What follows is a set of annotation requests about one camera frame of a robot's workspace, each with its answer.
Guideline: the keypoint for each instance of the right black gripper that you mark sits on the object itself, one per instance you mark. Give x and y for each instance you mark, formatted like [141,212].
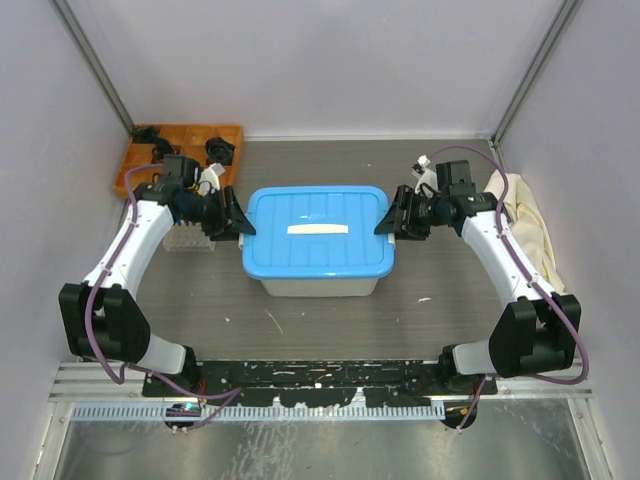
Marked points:
[392,223]

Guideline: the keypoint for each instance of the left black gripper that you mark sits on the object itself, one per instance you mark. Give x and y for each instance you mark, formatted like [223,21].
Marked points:
[230,212]

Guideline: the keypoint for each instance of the blue plastic tray lid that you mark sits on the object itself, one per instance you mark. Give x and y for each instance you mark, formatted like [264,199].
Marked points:
[317,233]

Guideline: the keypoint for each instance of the white plastic bin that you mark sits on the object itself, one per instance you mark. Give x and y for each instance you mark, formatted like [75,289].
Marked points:
[320,285]

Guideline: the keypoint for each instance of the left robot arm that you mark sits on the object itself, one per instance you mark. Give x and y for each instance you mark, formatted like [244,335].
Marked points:
[101,316]

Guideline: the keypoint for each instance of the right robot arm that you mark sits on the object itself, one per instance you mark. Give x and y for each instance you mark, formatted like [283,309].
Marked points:
[537,332]

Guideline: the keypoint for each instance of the clear plastic tube rack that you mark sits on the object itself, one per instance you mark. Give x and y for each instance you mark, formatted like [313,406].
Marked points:
[182,238]

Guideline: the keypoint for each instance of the rolled tie brown blue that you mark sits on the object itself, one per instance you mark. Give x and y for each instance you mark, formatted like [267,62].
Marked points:
[219,151]

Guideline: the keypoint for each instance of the wooden compartment tray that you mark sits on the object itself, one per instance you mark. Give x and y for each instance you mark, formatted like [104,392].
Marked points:
[188,140]

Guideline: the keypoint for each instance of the rolled tie orange pattern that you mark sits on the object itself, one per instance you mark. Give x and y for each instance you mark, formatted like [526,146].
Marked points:
[161,148]

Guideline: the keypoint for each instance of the cream cloth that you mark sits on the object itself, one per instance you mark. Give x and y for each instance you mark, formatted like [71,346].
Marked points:
[530,232]

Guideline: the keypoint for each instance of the rolled tie dark green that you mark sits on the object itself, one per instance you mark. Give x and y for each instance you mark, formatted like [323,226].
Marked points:
[144,135]

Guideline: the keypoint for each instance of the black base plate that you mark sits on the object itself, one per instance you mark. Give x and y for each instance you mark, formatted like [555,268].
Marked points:
[328,383]

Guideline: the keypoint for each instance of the aluminium rail frame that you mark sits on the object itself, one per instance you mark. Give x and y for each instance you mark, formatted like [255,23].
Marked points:
[89,395]

